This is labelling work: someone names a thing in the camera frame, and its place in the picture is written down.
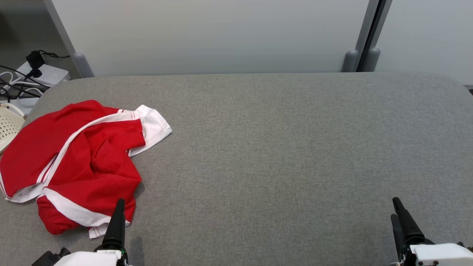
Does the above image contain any black plug adapter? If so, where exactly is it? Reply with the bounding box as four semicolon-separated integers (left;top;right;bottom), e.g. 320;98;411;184
25;51;46;79

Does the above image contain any red shirt with striped trim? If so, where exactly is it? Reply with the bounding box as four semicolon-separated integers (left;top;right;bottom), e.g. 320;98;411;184
36;105;173;239

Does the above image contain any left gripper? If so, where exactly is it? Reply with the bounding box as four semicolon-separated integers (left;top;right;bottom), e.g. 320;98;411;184
54;199;129;266

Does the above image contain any black cable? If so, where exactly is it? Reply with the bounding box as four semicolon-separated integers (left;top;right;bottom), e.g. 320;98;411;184
0;86;42;101
0;65;51;91

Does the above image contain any beige laundry basket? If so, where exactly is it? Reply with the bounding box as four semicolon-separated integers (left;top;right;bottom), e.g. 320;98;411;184
0;103;27;154

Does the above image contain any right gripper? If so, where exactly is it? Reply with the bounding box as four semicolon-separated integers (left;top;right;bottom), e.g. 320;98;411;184
390;197;473;266

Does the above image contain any white power strip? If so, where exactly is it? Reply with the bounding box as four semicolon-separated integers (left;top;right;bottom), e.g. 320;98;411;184
16;62;71;88

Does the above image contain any white cable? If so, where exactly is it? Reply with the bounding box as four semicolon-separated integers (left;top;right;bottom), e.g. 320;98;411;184
0;71;42;98

